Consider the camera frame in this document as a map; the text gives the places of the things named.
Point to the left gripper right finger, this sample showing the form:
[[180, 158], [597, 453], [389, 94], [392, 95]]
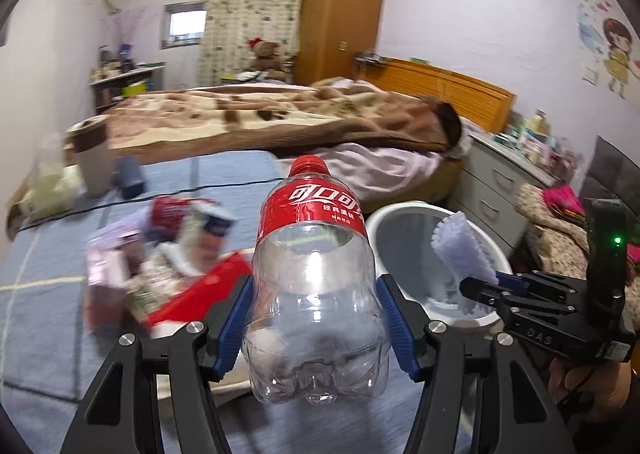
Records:
[[513, 411]]

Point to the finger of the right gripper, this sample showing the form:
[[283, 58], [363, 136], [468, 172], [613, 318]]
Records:
[[483, 292]]

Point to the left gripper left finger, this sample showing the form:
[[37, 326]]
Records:
[[119, 413]]

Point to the pale purple ridged cloth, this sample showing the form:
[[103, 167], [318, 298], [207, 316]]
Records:
[[455, 244]]

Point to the red box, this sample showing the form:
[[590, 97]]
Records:
[[194, 302]]

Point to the green white crushed carton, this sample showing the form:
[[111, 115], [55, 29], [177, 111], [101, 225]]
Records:
[[158, 282]]

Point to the purple drink carton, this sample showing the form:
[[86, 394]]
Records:
[[113, 257]]

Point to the clear cola bottle red label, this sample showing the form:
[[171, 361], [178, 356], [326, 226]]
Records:
[[316, 329]]

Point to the white blue packet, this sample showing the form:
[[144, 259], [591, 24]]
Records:
[[201, 238]]

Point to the red milk can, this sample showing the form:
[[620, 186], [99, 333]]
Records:
[[167, 214]]

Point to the white trash bin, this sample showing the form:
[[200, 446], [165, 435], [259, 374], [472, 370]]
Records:
[[400, 237]]

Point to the right hand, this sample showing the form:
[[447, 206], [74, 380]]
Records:
[[609, 385]]

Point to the blue checked table cloth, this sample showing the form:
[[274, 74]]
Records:
[[49, 357]]

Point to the grey bedside drawer cabinet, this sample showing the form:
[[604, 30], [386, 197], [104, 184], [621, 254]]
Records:
[[486, 190]]

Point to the pink bed sheet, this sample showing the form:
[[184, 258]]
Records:
[[376, 174]]

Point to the orange wooden headboard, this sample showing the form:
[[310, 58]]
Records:
[[487, 105]]

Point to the dark blue glasses case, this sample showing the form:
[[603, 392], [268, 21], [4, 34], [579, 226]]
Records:
[[130, 179]]

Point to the yellow tissue box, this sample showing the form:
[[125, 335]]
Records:
[[52, 186]]

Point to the beige brown travel mug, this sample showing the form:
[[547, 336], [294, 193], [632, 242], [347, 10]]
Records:
[[89, 140]]

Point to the brown patterned blanket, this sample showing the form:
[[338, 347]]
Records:
[[289, 121]]

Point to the teddy bear red hat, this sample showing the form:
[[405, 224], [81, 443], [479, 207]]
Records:
[[266, 60]]

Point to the orange wooden wardrobe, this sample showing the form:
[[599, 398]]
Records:
[[331, 34]]

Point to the cluttered side desk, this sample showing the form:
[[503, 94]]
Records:
[[119, 76]]

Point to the patterned curtain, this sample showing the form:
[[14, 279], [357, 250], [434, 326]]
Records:
[[231, 24]]

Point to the small window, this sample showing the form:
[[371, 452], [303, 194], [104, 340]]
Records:
[[183, 24]]

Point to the cartoon girl wall sticker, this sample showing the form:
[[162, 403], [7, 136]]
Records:
[[611, 46]]

